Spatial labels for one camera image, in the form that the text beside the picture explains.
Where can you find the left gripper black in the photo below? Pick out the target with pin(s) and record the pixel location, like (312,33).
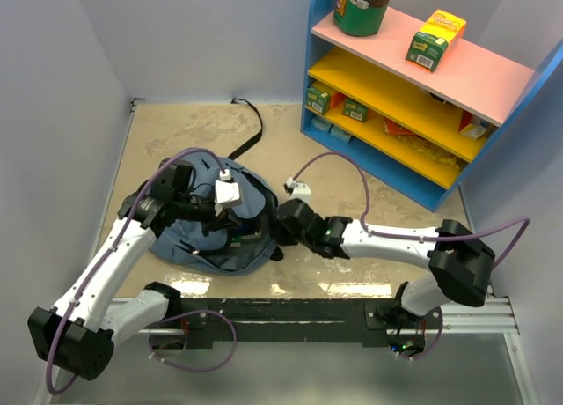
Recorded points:
(226,219)

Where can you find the blue student backpack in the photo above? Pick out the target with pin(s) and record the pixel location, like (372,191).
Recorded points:
(183,243)

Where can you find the green treehouse book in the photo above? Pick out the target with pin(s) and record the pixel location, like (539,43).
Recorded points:
(236,242)

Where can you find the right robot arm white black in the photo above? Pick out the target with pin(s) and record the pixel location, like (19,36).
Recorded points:
(458,263)

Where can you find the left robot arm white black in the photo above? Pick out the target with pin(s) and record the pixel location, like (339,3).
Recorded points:
(80,331)

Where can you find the yellow snack bag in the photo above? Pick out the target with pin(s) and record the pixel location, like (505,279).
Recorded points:
(433,151)

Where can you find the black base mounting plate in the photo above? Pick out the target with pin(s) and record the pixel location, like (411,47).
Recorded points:
(333,320)

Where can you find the light blue box left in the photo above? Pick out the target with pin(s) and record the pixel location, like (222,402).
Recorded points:
(321,124)

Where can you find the light blue box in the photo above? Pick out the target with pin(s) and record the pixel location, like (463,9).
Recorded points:
(321,124)
(340,134)

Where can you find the light blue box right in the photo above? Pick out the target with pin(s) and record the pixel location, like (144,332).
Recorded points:
(340,134)

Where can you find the green box left shelf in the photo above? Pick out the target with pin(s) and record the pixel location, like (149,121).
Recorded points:
(318,97)

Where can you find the green box shelf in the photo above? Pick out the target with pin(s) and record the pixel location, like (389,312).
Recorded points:
(318,97)
(355,110)

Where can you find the green box middle shelf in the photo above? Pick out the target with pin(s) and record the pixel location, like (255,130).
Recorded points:
(355,110)

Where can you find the orange snack packet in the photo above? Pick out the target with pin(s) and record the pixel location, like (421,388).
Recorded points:
(394,129)

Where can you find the colourful wooden shelf unit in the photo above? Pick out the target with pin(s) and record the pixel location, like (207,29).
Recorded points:
(374,72)

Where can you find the green brown canister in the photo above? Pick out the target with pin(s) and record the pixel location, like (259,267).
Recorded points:
(359,18)

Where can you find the yellow green carton box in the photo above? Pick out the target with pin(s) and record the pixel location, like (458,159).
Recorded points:
(435,39)

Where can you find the red yellow box right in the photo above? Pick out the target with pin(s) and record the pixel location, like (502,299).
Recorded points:
(473,127)

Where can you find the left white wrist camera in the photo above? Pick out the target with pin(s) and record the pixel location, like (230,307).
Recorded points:
(227,192)

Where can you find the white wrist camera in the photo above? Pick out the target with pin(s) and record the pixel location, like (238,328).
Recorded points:
(298,190)
(227,192)

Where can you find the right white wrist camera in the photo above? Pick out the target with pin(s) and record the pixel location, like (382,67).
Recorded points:
(298,190)

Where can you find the aluminium frame rail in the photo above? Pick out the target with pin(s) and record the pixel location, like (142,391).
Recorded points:
(479,359)

